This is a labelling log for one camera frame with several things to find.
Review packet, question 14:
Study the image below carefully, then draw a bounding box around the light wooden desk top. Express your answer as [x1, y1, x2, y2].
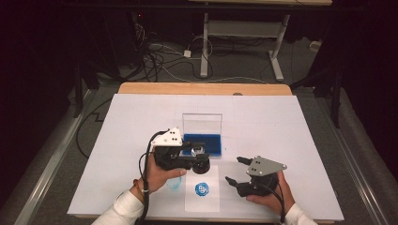
[187, 0, 333, 7]

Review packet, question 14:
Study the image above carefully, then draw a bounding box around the grey metal floor rail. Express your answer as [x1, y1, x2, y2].
[314, 96, 392, 225]
[13, 88, 99, 225]

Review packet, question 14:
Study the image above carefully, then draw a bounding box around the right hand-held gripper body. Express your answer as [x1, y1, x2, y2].
[237, 156, 288, 198]

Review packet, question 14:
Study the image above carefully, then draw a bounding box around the round stamp with clear handle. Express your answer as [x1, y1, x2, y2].
[191, 145, 207, 159]

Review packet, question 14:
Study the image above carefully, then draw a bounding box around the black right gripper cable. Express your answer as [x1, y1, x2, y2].
[258, 183, 286, 224]

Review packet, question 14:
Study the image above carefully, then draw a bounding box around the white floor cable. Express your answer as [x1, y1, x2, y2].
[146, 42, 270, 85]

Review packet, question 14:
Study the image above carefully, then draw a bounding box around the person's right hand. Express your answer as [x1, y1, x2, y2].
[246, 171, 296, 217]

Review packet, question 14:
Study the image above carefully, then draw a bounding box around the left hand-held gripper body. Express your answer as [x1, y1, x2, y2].
[149, 127, 192, 172]

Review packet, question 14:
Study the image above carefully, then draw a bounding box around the blue ink pad clear case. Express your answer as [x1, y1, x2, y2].
[181, 112, 223, 159]

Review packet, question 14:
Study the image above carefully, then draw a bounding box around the bundle of black floor cables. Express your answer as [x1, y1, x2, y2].
[130, 12, 214, 84]

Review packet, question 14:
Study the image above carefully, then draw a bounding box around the blue ink ring stain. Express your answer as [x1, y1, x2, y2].
[166, 175, 183, 191]

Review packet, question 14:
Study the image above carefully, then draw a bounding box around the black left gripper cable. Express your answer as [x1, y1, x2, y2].
[134, 128, 172, 225]

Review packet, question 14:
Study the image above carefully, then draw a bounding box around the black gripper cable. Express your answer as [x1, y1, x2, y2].
[134, 128, 172, 225]
[258, 183, 286, 224]

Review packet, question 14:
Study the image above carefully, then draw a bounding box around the white paper sheet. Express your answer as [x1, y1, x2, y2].
[184, 164, 221, 214]

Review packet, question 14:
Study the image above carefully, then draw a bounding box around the white metal desk frame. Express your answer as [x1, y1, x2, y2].
[199, 12, 291, 83]

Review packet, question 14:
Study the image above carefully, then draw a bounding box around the black floor cable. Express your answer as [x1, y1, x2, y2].
[75, 97, 114, 159]

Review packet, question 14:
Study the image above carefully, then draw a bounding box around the person's left hand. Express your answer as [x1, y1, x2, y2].
[133, 154, 188, 203]

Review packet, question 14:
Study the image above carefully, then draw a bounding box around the white table cover sheet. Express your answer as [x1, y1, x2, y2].
[67, 93, 345, 221]

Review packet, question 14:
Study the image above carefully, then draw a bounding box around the orange bracelet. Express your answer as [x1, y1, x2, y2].
[132, 178, 148, 202]

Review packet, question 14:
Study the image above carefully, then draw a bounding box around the black metal stand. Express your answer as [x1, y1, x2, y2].
[72, 60, 101, 119]
[290, 60, 344, 129]

